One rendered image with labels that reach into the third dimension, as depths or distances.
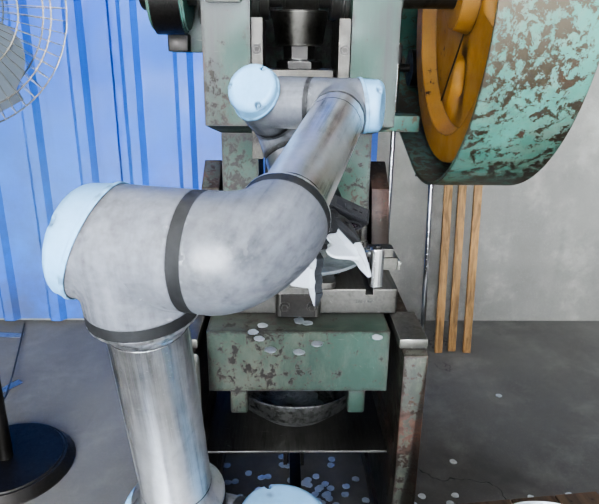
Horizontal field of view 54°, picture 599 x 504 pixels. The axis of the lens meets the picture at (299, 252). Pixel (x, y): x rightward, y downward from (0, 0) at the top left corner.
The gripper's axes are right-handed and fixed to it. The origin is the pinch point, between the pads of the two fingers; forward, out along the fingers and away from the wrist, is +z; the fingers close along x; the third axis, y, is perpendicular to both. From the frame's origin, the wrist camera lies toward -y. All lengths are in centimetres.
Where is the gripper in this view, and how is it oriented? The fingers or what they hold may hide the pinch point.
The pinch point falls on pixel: (345, 293)
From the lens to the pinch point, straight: 92.1
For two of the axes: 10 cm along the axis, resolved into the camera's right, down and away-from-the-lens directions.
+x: 5.0, -3.5, -7.9
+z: 3.0, 9.3, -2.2
